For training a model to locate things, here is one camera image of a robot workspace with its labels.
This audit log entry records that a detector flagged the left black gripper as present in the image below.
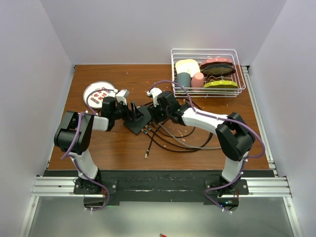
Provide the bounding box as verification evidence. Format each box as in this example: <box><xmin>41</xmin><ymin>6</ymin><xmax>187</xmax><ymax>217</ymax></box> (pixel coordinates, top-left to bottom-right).
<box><xmin>112</xmin><ymin>100</ymin><xmax>143</xmax><ymax>121</ymax></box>

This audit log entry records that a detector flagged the black network switch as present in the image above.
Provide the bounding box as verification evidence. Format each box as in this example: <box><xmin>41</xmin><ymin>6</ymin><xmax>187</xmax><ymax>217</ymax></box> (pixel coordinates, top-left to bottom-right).
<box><xmin>123</xmin><ymin>105</ymin><xmax>152</xmax><ymax>135</ymax></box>

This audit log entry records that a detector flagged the black ethernet cable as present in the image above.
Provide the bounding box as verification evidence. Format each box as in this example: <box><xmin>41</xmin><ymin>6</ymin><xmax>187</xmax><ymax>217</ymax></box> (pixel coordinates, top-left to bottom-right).
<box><xmin>139</xmin><ymin>98</ymin><xmax>213</xmax><ymax>158</ymax></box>

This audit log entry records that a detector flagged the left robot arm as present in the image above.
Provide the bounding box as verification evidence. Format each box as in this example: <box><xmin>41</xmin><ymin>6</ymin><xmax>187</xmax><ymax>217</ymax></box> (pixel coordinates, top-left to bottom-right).
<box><xmin>54</xmin><ymin>97</ymin><xmax>151</xmax><ymax>194</ymax></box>

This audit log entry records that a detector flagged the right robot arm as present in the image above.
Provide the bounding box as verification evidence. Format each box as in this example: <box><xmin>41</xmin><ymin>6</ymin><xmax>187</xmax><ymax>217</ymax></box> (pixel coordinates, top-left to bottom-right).
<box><xmin>147</xmin><ymin>88</ymin><xmax>255</xmax><ymax>194</ymax></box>

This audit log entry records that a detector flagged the round white patterned plate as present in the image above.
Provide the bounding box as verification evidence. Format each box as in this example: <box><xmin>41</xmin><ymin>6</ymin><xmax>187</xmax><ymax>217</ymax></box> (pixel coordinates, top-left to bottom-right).
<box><xmin>83</xmin><ymin>81</ymin><xmax>118</xmax><ymax>109</ymax></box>

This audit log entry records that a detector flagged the dark grey cup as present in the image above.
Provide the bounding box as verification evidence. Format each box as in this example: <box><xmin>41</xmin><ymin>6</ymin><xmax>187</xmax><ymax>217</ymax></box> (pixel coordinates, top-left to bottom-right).
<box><xmin>176</xmin><ymin>72</ymin><xmax>191</xmax><ymax>89</ymax></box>

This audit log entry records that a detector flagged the pink cup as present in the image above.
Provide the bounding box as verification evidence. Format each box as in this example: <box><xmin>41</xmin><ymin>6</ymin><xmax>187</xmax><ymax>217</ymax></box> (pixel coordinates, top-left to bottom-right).
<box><xmin>191</xmin><ymin>72</ymin><xmax>204</xmax><ymax>88</ymax></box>

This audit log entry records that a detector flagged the cream yellow plate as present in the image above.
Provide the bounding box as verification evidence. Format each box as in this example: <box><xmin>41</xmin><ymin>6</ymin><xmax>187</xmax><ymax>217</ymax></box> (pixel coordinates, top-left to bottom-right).
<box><xmin>175</xmin><ymin>59</ymin><xmax>200</xmax><ymax>77</ymax></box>

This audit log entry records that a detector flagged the olive green bowl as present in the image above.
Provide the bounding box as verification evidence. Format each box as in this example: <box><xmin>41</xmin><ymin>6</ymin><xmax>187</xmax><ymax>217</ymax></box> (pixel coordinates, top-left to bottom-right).
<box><xmin>204</xmin><ymin>80</ymin><xmax>238</xmax><ymax>89</ymax></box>

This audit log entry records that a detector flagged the black brown bowl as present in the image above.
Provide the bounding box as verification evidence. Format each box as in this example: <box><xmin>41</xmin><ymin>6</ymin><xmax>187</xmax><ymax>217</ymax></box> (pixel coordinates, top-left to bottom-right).
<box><xmin>201</xmin><ymin>64</ymin><xmax>236</xmax><ymax>77</ymax></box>

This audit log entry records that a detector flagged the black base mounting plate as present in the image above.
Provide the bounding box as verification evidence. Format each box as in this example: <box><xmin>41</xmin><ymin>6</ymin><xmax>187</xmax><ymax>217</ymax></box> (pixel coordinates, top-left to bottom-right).
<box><xmin>74</xmin><ymin>170</ymin><xmax>249</xmax><ymax>211</ymax></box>

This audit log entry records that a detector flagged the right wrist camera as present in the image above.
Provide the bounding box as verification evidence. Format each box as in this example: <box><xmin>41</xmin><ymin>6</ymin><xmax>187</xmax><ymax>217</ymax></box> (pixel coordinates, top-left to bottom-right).
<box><xmin>146</xmin><ymin>87</ymin><xmax>162</xmax><ymax>107</ymax></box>

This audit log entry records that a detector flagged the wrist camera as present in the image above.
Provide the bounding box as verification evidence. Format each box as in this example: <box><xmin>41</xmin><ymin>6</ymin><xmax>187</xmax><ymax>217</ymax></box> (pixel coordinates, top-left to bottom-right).
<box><xmin>116</xmin><ymin>89</ymin><xmax>129</xmax><ymax>105</ymax></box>
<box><xmin>146</xmin><ymin>87</ymin><xmax>162</xmax><ymax>107</ymax></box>

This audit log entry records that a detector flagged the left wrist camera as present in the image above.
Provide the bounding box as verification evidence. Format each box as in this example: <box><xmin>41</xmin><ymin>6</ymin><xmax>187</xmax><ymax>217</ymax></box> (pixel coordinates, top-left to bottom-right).
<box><xmin>116</xmin><ymin>89</ymin><xmax>129</xmax><ymax>105</ymax></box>

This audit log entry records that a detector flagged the white wire dish rack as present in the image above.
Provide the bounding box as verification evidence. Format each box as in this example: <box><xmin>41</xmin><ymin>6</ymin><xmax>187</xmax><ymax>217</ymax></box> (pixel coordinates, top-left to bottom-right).
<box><xmin>171</xmin><ymin>48</ymin><xmax>246</xmax><ymax>98</ymax></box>

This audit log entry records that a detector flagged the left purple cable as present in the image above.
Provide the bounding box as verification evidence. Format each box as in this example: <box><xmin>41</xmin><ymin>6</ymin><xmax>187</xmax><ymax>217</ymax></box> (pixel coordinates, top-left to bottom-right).
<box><xmin>60</xmin><ymin>88</ymin><xmax>111</xmax><ymax>212</ymax></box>

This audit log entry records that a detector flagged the aluminium frame rail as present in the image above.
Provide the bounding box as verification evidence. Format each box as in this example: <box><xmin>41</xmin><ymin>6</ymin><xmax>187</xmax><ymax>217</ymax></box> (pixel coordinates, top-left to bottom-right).
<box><xmin>17</xmin><ymin>64</ymin><xmax>304</xmax><ymax>237</ymax></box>

